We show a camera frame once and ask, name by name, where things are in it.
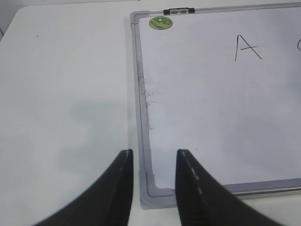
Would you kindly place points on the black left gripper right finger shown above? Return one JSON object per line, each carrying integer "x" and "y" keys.
{"x": 202, "y": 201}

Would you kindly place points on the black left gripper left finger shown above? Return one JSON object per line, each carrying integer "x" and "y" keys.
{"x": 107, "y": 202}

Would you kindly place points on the black silver board hanger clip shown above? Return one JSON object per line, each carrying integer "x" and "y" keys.
{"x": 173, "y": 11}

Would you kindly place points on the white magnetic whiteboard grey frame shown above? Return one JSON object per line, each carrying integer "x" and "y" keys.
{"x": 225, "y": 84}

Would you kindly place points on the green round magnet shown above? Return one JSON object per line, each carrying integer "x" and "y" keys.
{"x": 160, "y": 23}

